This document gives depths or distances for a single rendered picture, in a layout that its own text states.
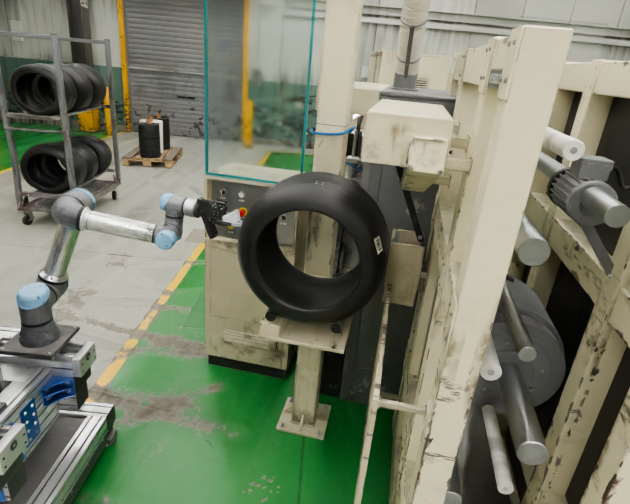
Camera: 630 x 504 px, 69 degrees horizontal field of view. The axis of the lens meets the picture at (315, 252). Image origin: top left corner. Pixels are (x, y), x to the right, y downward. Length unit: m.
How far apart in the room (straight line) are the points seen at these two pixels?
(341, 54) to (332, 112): 0.23
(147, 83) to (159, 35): 1.07
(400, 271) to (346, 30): 1.02
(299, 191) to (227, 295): 1.29
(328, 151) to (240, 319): 1.30
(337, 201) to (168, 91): 9.96
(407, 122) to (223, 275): 1.72
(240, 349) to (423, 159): 2.04
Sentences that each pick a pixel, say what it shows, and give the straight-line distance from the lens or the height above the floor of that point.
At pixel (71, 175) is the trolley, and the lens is 5.37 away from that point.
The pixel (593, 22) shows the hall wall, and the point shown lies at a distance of 12.13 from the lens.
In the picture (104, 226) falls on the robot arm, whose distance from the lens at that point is 1.92.
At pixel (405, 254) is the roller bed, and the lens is 2.04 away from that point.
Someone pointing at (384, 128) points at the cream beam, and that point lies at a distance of 1.36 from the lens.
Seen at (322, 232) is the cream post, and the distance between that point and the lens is 2.12.
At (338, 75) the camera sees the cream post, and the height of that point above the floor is 1.85.
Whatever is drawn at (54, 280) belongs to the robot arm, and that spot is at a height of 0.95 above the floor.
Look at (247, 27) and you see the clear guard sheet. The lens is 2.48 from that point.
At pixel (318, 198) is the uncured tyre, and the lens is 1.65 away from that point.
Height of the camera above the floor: 1.90
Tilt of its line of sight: 23 degrees down
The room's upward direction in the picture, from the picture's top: 5 degrees clockwise
